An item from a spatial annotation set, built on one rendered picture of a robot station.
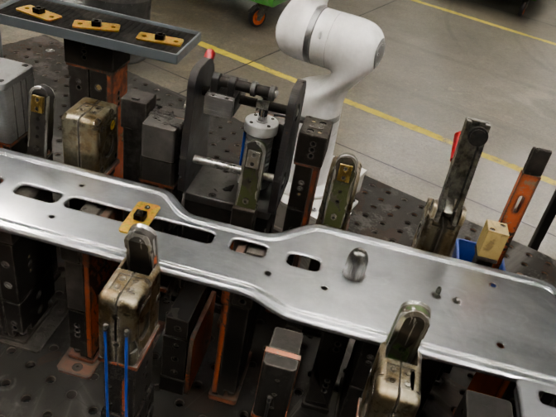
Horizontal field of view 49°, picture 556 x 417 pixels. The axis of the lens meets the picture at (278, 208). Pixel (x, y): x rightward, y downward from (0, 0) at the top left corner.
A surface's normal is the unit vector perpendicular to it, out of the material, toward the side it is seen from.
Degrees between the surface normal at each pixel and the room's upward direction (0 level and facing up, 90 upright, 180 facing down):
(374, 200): 0
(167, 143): 90
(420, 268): 0
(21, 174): 0
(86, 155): 90
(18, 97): 90
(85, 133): 90
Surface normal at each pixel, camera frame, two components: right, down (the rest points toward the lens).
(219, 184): 0.14, -0.81
